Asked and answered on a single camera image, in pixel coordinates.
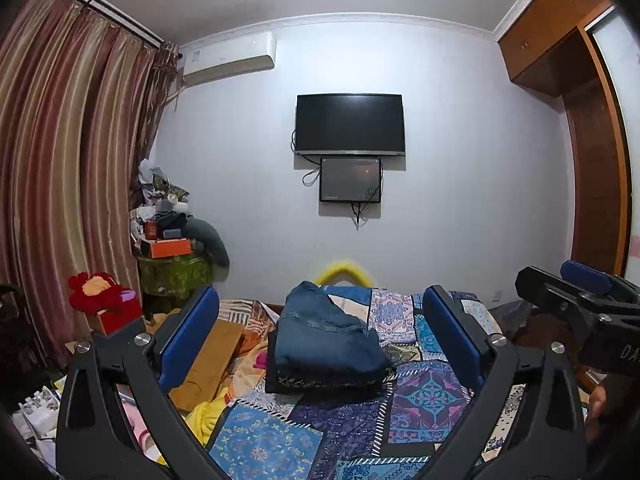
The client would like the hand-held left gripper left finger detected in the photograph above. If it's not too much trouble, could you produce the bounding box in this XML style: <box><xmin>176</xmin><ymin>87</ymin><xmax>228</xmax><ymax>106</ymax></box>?
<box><xmin>55</xmin><ymin>285</ymin><xmax>226</xmax><ymax>480</ymax></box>

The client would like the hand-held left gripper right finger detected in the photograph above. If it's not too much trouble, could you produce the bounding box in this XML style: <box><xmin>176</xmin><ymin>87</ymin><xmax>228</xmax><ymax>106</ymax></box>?
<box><xmin>422</xmin><ymin>285</ymin><xmax>588</xmax><ymax>480</ymax></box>

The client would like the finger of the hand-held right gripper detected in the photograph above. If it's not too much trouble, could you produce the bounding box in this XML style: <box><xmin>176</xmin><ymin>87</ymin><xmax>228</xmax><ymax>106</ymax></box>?
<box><xmin>515</xmin><ymin>266</ymin><xmax>608</xmax><ymax>323</ymax></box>
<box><xmin>560</xmin><ymin>260</ymin><xmax>640</xmax><ymax>311</ymax></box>

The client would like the blue denim jacket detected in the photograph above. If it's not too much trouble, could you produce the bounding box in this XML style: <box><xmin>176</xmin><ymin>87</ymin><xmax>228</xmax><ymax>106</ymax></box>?
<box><xmin>274</xmin><ymin>281</ymin><xmax>393</xmax><ymax>376</ymax></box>

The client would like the person's right hand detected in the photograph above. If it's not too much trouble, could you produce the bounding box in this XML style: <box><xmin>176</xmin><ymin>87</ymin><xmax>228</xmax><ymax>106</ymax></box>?
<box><xmin>584</xmin><ymin>377</ymin><xmax>611</xmax><ymax>441</ymax></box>

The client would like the wooden board with flower cutouts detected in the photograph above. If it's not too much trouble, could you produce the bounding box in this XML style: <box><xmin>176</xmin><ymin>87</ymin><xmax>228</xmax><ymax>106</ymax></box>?
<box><xmin>170</xmin><ymin>317</ymin><xmax>243</xmax><ymax>413</ymax></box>

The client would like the dark grey cloth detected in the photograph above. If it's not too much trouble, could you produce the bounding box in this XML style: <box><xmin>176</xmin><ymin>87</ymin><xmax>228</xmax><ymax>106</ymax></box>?
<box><xmin>492</xmin><ymin>302</ymin><xmax>531</xmax><ymax>333</ymax></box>

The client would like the blue patchwork blanket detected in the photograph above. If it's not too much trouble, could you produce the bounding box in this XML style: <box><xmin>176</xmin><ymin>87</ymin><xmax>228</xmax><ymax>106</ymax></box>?
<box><xmin>207</xmin><ymin>284</ymin><xmax>531</xmax><ymax>480</ymax></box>

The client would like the red box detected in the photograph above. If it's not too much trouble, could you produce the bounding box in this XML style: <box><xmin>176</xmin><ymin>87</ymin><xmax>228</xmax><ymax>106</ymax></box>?
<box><xmin>87</xmin><ymin>300</ymin><xmax>145</xmax><ymax>335</ymax></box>

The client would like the orange box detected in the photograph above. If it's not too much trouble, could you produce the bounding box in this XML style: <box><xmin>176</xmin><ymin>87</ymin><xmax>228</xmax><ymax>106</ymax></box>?
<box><xmin>149</xmin><ymin>238</ymin><xmax>192</xmax><ymax>259</ymax></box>

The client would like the brown wooden door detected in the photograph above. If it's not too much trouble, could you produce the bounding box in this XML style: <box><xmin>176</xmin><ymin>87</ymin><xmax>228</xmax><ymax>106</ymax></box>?
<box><xmin>562</xmin><ymin>35</ymin><xmax>632</xmax><ymax>277</ymax></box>

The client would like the yellow cloth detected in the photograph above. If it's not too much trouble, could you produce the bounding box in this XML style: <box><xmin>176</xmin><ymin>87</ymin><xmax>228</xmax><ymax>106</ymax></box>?
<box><xmin>185</xmin><ymin>400</ymin><xmax>233</xmax><ymax>446</ymax></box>

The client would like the black folded cloth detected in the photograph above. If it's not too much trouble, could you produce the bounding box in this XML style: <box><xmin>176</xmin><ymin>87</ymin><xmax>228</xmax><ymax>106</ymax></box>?
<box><xmin>264</xmin><ymin>330</ymin><xmax>396</xmax><ymax>397</ymax></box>

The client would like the red plush toy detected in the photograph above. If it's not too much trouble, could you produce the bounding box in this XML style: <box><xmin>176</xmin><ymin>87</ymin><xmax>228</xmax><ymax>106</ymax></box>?
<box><xmin>69</xmin><ymin>271</ymin><xmax>136</xmax><ymax>313</ymax></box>

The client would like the pink printed cloth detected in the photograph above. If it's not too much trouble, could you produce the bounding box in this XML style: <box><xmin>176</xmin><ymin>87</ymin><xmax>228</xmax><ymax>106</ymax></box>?
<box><xmin>119</xmin><ymin>404</ymin><xmax>157</xmax><ymax>457</ymax></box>

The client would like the yellow fuzzy cushion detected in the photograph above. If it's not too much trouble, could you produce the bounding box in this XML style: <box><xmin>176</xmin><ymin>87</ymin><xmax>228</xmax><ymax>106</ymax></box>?
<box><xmin>314</xmin><ymin>258</ymin><xmax>373</xmax><ymax>286</ymax></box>

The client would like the pile of clutter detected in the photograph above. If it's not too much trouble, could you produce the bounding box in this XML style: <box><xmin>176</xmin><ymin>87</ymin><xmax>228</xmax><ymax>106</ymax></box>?
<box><xmin>129</xmin><ymin>159</ymin><xmax>193</xmax><ymax>241</ymax></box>

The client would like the navy patterned folded cloth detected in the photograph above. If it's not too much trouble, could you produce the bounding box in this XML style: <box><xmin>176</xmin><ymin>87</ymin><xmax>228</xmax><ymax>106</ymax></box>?
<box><xmin>272</xmin><ymin>364</ymin><xmax>397</xmax><ymax>389</ymax></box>

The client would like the striped brown curtain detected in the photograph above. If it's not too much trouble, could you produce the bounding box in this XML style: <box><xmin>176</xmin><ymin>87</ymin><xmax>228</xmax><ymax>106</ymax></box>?
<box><xmin>0</xmin><ymin>0</ymin><xmax>176</xmax><ymax>371</ymax></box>

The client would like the wooden overhead cabinet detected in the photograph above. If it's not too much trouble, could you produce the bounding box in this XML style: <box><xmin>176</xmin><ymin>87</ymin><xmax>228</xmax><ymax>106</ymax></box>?
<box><xmin>497</xmin><ymin>0</ymin><xmax>616</xmax><ymax>98</ymax></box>

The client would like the white air conditioner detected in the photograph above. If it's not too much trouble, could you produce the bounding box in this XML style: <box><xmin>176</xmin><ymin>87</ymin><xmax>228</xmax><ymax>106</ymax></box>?
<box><xmin>181</xmin><ymin>31</ymin><xmax>277</xmax><ymax>88</ymax></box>

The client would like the small black wall monitor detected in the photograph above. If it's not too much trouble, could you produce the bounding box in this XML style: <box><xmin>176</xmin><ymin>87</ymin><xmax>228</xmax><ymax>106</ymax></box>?
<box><xmin>320</xmin><ymin>157</ymin><xmax>383</xmax><ymax>204</ymax></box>

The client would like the black wall television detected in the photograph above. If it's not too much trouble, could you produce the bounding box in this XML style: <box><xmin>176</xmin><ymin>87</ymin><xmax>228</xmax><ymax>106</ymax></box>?
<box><xmin>294</xmin><ymin>93</ymin><xmax>406</xmax><ymax>157</ymax></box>

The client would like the white curtain rail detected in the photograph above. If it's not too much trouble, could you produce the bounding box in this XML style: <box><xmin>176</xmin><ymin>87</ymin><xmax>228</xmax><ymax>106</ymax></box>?
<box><xmin>42</xmin><ymin>0</ymin><xmax>167</xmax><ymax>47</ymax></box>

